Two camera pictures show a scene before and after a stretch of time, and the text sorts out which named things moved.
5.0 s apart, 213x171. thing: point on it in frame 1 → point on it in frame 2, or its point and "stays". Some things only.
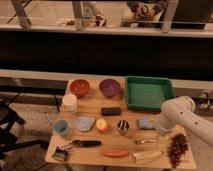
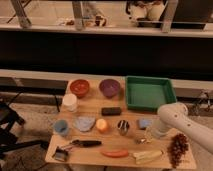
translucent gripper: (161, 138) → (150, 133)
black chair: (8, 139) stays
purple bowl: (109, 87) stays
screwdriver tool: (142, 141) stays
